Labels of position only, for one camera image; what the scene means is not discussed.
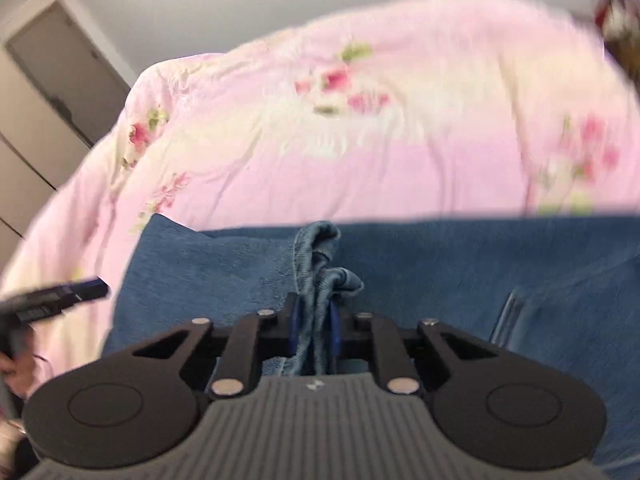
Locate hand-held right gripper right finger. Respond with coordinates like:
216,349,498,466
327,305,503,396

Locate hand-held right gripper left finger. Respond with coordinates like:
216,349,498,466
131,294,302,401

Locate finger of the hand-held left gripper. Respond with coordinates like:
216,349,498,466
14,277,109,324

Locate grey door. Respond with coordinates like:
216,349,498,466
4,0,132,148

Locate blue denim pants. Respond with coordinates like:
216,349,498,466
101,214,640,466

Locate beige wardrobe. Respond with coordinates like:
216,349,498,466
0,50,93,266

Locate pile of clothes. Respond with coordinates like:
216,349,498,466
591,0,640,78

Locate pink floral blanket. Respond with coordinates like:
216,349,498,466
0,0,640,396

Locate person's left hand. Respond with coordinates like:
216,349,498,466
0,324,40,397

